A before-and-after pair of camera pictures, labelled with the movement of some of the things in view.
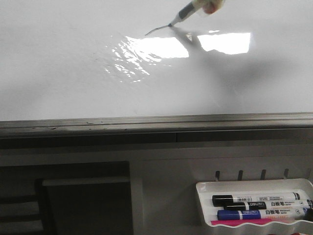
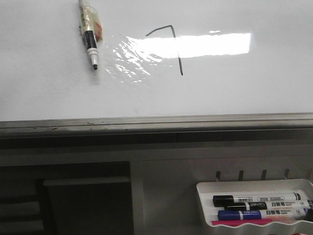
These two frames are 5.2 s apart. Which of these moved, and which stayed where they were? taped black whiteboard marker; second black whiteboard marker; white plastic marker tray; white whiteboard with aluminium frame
Moved: taped black whiteboard marker
Stayed: white plastic marker tray; second black whiteboard marker; white whiteboard with aluminium frame
